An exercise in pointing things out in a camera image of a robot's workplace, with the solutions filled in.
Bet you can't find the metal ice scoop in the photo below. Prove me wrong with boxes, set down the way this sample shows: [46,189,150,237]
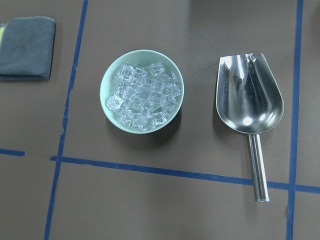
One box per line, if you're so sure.
[215,53,284,203]

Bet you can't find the grey folded cloth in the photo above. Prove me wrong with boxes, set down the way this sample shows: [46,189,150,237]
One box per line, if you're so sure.
[0,16,56,82]

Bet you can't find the green bowl of ice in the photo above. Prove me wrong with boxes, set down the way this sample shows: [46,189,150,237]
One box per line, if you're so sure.
[99,49,184,134]

